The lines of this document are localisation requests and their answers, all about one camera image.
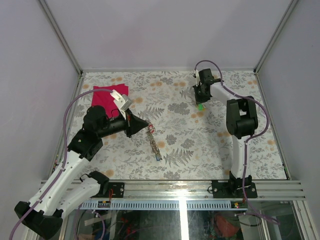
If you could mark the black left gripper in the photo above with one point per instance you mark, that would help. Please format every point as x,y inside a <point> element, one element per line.
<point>133,124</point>

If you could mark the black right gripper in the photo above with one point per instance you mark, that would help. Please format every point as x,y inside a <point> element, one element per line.
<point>198,99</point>

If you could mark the green tagged key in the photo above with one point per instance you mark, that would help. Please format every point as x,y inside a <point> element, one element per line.
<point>201,107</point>

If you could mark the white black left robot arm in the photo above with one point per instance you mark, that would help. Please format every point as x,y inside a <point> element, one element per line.
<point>45,212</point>

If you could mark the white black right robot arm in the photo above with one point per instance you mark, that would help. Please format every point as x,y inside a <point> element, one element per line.
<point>241,123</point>

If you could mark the red folded cloth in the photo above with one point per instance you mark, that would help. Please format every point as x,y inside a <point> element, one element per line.
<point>104,98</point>

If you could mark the floral table mat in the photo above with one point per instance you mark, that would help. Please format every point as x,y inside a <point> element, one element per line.
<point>193,142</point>

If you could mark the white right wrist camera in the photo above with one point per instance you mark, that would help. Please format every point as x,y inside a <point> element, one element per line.
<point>196,77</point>

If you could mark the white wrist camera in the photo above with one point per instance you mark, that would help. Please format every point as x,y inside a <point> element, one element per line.
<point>122,102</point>
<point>196,77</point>

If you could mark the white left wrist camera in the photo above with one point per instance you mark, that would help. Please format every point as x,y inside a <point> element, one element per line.
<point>122,102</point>

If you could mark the aluminium front rail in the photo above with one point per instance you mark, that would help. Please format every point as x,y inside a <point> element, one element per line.
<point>265,190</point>

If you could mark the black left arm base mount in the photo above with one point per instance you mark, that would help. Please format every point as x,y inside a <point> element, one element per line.
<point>111,190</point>

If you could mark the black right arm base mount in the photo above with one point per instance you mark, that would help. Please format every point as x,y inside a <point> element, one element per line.
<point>224,190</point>

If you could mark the white slotted cable duct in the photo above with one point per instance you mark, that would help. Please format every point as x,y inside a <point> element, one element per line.
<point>120,204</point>

